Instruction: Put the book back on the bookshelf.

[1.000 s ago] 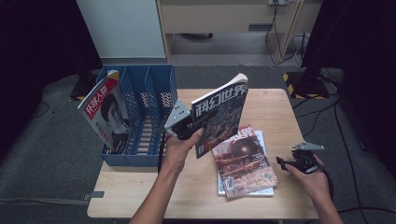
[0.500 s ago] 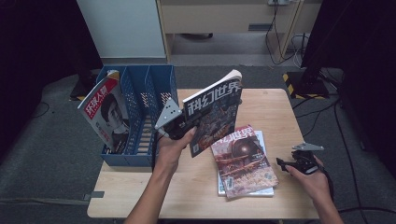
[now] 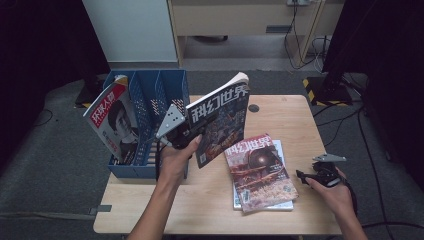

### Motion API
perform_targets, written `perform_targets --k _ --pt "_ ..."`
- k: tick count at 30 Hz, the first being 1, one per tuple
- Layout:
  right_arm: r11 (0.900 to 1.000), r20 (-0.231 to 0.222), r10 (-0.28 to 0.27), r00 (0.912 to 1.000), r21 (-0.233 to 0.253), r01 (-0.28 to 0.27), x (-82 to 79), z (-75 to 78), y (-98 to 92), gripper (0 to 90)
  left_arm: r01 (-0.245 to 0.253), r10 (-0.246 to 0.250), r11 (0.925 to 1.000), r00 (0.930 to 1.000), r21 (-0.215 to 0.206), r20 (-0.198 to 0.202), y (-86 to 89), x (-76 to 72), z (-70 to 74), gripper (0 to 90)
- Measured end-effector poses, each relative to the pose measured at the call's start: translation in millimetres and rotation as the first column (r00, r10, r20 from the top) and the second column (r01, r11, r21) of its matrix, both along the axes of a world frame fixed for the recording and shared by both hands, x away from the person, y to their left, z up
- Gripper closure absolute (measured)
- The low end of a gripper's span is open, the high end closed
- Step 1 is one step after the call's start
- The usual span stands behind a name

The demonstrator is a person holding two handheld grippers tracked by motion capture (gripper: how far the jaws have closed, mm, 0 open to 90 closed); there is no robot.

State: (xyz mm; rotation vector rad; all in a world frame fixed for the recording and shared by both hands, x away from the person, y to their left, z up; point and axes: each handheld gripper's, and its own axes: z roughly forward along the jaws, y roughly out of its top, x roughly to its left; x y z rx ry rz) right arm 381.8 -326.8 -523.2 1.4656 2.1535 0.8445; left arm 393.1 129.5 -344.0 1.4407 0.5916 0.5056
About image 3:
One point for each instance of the red brown illustrated magazine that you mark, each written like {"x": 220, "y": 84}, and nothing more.
{"x": 260, "y": 173}

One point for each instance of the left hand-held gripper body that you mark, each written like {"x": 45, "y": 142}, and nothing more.
{"x": 173, "y": 123}

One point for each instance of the grey tape strip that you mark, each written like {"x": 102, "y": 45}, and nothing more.
{"x": 100, "y": 209}

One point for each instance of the white snow scene magazine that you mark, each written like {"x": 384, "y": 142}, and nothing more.
{"x": 280, "y": 150}

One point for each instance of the black stand with striped base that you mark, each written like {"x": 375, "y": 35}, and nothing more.
{"x": 87, "y": 98}
{"x": 328, "y": 91}

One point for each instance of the blue plastic file rack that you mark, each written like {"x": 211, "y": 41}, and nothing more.
{"x": 173, "y": 83}

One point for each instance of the person's left hand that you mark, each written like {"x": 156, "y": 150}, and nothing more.
{"x": 173, "y": 163}

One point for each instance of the person's right hand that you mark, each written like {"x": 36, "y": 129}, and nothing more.
{"x": 338, "y": 200}

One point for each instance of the dark blue illustrated magazine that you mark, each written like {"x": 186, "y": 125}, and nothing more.
{"x": 226, "y": 126}

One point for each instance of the beige wooden desk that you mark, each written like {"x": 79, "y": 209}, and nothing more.
{"x": 233, "y": 18}

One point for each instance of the grey portrait magazine red banner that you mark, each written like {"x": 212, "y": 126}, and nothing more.
{"x": 113, "y": 123}

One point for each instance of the black curtain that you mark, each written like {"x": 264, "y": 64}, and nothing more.
{"x": 40, "y": 60}
{"x": 393, "y": 66}

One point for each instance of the round grey table grommet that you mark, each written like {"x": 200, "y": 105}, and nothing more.
{"x": 253, "y": 108}

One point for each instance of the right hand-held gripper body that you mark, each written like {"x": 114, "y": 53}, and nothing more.
{"x": 326, "y": 173}

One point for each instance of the white partition panel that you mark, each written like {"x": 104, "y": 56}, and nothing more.
{"x": 133, "y": 30}

